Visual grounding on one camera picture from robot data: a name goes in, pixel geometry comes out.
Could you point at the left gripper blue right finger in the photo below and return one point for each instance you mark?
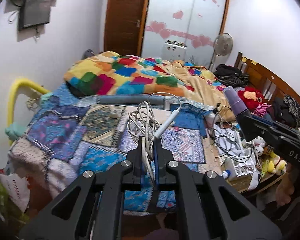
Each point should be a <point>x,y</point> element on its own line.
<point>157,147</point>

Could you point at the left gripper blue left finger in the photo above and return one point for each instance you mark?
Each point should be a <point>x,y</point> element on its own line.
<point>141,165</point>

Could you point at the purple cylindrical object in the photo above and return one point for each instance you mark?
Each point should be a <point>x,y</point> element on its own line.
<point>237,105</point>

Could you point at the person right hand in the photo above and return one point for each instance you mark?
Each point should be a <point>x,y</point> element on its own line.
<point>285,189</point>

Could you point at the white hello kitty plush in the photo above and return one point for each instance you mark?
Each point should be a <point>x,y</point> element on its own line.
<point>258,145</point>

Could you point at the white egg tray box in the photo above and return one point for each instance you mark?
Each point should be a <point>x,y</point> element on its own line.
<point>239,167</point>

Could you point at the wooden headboard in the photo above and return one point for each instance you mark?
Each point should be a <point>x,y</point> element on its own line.
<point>265,80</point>

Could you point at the red plush toy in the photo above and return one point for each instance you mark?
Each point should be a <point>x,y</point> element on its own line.
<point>251,97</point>

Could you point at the blue patterned bed sheet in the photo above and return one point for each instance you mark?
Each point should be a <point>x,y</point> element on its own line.
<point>68,136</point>

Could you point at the colourful patchwork blanket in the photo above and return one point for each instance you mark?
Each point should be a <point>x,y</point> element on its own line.
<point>110,73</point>

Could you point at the white small cabinet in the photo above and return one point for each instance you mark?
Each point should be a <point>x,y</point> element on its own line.
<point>173,50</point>

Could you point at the black striped bag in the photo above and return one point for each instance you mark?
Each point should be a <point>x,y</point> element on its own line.
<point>230,76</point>

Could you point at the white standing fan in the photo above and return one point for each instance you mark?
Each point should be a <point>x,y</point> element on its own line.
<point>222,46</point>

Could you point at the white shopping bag red text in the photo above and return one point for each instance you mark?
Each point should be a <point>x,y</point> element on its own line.
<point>17,189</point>

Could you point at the frosted sliding wardrobe with hearts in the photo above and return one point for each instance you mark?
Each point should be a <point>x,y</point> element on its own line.
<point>196,23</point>

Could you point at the brown wooden door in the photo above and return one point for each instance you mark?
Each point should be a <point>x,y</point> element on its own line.
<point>124,26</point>

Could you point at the yellow foam bed rail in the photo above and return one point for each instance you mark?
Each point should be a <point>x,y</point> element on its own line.
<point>23,103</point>

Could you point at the small black wall monitor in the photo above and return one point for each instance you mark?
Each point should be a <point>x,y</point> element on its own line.
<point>34,13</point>

